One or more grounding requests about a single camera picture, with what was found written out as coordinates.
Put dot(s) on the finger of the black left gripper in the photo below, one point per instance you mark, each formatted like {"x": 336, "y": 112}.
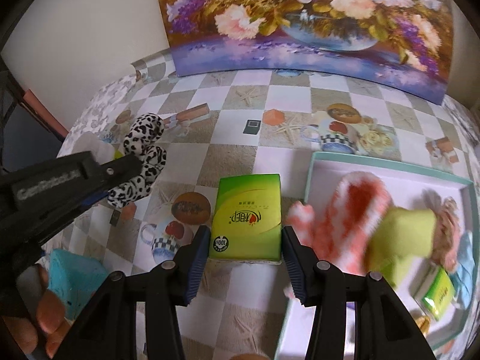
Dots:
{"x": 112, "y": 174}

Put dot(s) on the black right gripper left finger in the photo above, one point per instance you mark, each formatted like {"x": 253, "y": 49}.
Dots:
{"x": 106, "y": 327}

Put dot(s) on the leopard print scrunchie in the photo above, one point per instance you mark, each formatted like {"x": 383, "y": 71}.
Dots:
{"x": 140, "y": 141}

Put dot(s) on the small green tissue pack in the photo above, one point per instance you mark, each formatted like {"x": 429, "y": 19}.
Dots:
{"x": 435, "y": 292}

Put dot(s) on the lime green cloth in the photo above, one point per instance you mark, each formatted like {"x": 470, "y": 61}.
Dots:
{"x": 401, "y": 236}

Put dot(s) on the pink white striped towel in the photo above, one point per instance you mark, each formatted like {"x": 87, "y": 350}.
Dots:
{"x": 340, "y": 233}

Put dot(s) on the blue face mask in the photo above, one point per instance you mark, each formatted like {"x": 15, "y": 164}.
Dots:
{"x": 462, "y": 278}

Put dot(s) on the person's left hand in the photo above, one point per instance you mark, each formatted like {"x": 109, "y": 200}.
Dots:
{"x": 45, "y": 326}

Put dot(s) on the white green pill bottle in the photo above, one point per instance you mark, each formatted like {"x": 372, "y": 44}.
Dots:
{"x": 101, "y": 151}

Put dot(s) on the white teal-edged tray box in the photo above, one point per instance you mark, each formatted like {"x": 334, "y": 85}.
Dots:
{"x": 332, "y": 314}

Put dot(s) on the patterned tablecloth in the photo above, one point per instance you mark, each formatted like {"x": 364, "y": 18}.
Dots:
{"x": 234, "y": 123}

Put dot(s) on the floral canvas painting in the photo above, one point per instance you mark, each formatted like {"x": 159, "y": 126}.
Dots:
{"x": 404, "y": 44}

